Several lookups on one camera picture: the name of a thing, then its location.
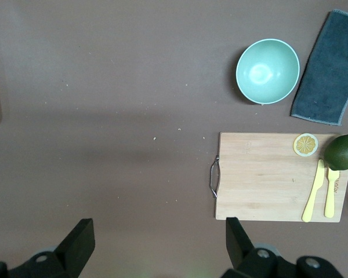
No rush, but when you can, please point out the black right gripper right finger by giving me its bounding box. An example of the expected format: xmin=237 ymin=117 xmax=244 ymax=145
xmin=222 ymin=217 xmax=279 ymax=278

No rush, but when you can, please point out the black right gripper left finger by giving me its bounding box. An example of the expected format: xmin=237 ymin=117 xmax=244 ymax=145
xmin=24 ymin=218 xmax=96 ymax=278

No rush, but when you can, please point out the wooden cutting board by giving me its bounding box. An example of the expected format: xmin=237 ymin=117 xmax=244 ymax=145
xmin=210 ymin=131 xmax=348 ymax=223

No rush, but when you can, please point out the yellow plastic knife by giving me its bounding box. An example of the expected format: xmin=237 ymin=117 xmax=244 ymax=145
xmin=302 ymin=159 xmax=325 ymax=223

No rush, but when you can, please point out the yellow plastic fork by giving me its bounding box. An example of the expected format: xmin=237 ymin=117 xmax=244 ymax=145
xmin=324 ymin=166 xmax=340 ymax=218

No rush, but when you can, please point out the lemon slice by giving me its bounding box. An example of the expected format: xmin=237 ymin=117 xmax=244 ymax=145
xmin=292 ymin=133 xmax=319 ymax=158

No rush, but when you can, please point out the green lime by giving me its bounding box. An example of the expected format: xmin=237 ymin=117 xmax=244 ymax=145
xmin=324 ymin=132 xmax=348 ymax=171

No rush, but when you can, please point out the mint green bowl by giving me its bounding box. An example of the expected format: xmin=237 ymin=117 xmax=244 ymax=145
xmin=235 ymin=38 xmax=301 ymax=105

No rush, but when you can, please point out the dark grey cloth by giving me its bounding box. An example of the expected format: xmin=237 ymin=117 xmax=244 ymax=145
xmin=291 ymin=9 xmax=348 ymax=127

